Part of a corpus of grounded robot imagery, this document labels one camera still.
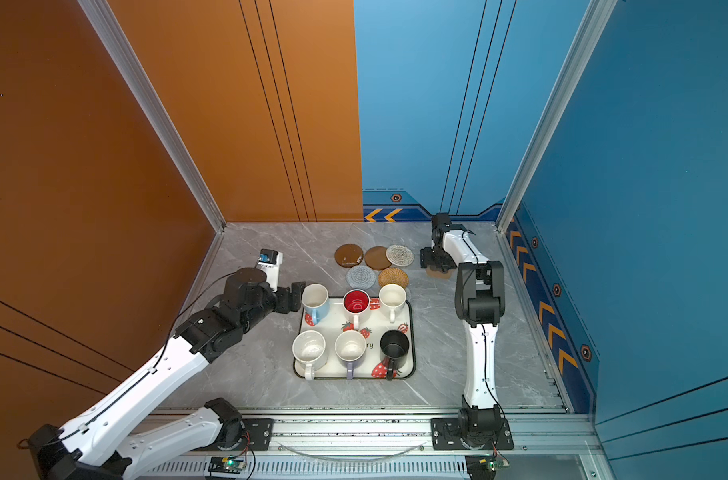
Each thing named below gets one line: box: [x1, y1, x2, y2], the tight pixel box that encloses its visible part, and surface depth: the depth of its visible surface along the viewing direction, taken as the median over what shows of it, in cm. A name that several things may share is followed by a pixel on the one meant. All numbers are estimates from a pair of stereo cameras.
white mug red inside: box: [342, 288, 371, 330], surface depth 92 cm
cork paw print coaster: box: [426, 267, 454, 279], surface depth 107 cm
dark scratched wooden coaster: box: [334, 243, 364, 268], surface depth 111 cm
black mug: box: [380, 329, 410, 381], surface depth 82 cm
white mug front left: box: [292, 330, 327, 381], surface depth 82 cm
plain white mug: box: [378, 284, 407, 323], surface depth 91 cm
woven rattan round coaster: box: [378, 267, 409, 289], surface depth 107 cm
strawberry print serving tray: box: [294, 298, 416, 379], surface depth 89 cm
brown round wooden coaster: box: [365, 246, 392, 270], surface depth 111 cm
